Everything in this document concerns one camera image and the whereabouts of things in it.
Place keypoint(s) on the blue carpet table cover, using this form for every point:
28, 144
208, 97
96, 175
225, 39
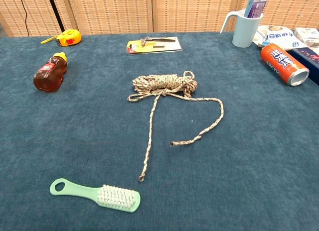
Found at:
224, 166

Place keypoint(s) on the orange soda can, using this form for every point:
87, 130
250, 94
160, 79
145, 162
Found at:
281, 63

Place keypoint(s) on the white milk carton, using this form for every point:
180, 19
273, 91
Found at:
307, 34

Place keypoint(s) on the purple toothpaste tube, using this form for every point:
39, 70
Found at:
258, 9

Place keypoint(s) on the mint green scrub brush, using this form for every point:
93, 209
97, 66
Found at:
117, 198

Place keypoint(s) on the black stand pole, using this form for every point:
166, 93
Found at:
56, 12

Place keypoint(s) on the honey bottle yellow cap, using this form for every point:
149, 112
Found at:
48, 76

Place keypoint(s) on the white blue snack bag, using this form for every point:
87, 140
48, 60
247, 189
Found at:
279, 36

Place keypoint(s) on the dark blue long box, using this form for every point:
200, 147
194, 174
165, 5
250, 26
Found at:
309, 58

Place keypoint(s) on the bamboo folding screen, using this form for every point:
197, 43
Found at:
112, 12

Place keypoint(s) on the yellow tape measure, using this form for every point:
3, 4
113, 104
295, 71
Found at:
69, 38

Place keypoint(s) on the razor in blister pack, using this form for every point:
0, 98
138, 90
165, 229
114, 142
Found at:
154, 45

